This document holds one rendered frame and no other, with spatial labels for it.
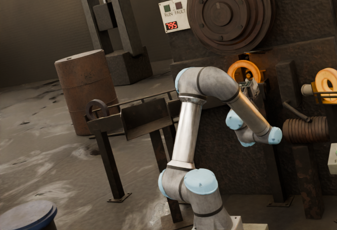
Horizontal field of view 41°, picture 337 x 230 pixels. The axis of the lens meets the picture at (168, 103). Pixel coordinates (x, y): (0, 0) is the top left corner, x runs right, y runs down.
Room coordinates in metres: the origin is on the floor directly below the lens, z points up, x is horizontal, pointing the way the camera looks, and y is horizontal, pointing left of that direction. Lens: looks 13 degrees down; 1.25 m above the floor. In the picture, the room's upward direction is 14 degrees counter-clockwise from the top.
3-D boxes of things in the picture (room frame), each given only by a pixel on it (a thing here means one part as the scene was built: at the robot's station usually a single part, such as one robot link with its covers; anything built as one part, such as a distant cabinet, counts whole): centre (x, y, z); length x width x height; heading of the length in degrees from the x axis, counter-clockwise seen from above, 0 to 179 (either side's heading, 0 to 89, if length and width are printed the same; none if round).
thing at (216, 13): (2.32, -0.38, 1.11); 0.28 x 0.06 x 0.28; 57
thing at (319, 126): (2.11, -0.64, 0.27); 0.22 x 0.13 x 0.53; 57
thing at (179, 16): (2.67, -0.20, 1.15); 0.26 x 0.02 x 0.18; 57
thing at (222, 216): (1.58, -0.05, 0.43); 0.15 x 0.15 x 0.10
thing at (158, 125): (2.43, 0.14, 0.36); 0.26 x 0.20 x 0.72; 92
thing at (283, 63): (2.28, -0.64, 0.68); 0.11 x 0.08 x 0.24; 147
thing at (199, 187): (1.58, -0.04, 0.54); 0.13 x 0.12 x 0.14; 40
